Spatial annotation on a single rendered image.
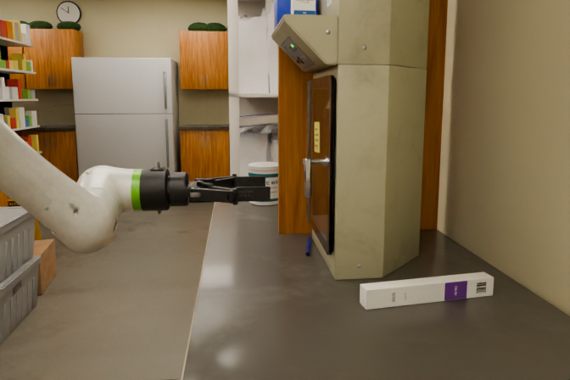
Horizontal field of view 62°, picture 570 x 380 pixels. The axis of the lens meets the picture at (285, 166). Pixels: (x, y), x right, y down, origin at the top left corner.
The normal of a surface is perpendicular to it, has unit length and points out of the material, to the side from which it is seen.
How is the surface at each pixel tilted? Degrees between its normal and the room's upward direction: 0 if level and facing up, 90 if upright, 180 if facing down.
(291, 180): 90
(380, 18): 90
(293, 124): 90
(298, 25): 90
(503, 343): 0
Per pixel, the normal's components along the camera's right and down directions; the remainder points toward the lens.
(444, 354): 0.00, -0.99
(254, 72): -0.32, 0.18
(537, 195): -0.99, 0.01
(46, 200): 0.39, 0.16
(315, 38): 0.11, 0.15
